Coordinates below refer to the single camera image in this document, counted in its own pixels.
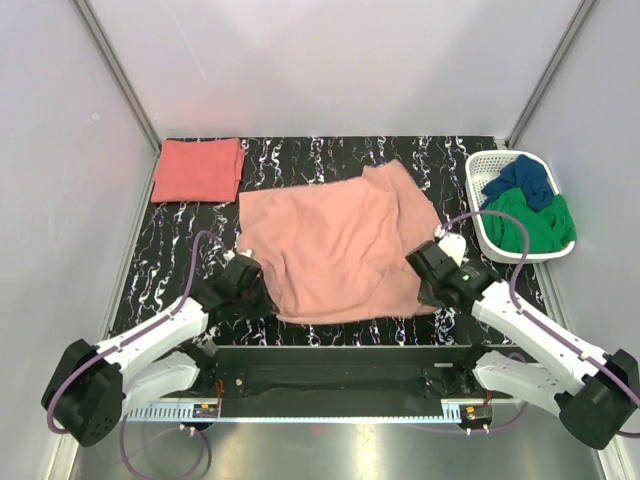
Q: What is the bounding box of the pink t shirt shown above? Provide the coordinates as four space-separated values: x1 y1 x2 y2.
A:
238 161 440 325

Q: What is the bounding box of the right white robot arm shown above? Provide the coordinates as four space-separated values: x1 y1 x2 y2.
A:
406 235 639 450

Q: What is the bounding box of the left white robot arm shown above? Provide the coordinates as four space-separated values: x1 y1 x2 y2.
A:
41 250 274 447

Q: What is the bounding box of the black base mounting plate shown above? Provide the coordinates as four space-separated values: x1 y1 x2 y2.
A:
181 346 486 405

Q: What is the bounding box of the green t shirt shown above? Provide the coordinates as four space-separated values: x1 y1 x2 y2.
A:
482 188 577 254

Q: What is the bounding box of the white plastic laundry basket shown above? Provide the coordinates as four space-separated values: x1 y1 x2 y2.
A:
465 150 576 264

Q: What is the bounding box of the folded red t shirt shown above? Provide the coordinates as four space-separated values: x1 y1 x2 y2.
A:
150 138 245 203

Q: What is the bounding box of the blue t shirt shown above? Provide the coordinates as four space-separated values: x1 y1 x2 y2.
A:
482 155 555 212

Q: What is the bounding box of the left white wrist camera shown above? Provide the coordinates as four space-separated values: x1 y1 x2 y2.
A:
223 249 255 262

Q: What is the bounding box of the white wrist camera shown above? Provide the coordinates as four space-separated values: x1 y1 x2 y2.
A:
434 225 467 267
223 249 255 262

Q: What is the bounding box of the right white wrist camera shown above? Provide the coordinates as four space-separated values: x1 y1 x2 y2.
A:
434 225 467 267

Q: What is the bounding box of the white slotted cable duct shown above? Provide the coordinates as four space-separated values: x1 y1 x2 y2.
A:
128 400 461 424

